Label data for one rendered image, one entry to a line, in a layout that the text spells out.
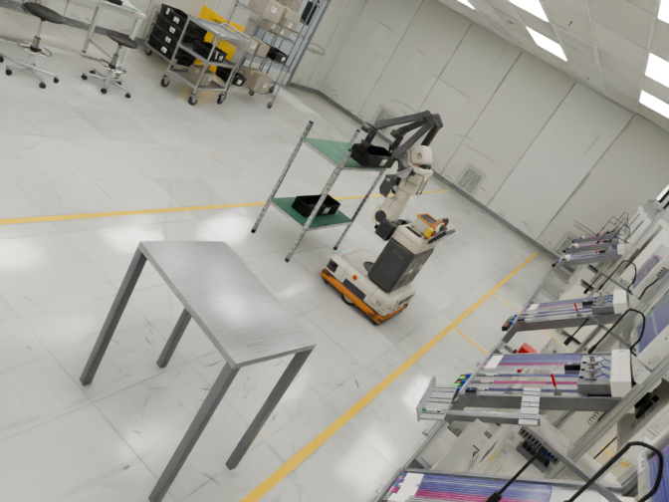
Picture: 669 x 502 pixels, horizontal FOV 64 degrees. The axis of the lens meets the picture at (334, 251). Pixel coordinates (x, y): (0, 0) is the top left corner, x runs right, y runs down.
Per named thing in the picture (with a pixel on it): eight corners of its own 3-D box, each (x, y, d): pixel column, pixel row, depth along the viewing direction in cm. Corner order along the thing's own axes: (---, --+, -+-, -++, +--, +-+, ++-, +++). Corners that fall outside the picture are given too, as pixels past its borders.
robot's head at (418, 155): (434, 164, 435) (431, 145, 434) (425, 163, 417) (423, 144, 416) (417, 167, 442) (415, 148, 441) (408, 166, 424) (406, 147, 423)
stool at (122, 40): (70, 74, 554) (87, 22, 533) (98, 73, 603) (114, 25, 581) (114, 101, 557) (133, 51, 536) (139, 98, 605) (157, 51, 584)
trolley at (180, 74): (156, 84, 679) (186, 9, 642) (193, 86, 763) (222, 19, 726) (190, 107, 675) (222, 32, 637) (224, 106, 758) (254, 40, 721)
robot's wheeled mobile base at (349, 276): (405, 310, 485) (420, 289, 476) (376, 327, 430) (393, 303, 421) (350, 265, 507) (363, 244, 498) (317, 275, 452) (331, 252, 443)
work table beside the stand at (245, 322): (162, 362, 281) (224, 240, 251) (236, 467, 249) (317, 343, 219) (79, 378, 245) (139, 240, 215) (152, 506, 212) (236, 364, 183)
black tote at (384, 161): (362, 166, 423) (370, 154, 419) (346, 154, 429) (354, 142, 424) (390, 168, 473) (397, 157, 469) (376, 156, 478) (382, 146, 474)
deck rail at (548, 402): (459, 406, 260) (457, 394, 260) (460, 405, 262) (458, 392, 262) (623, 412, 226) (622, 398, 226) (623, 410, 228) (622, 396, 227)
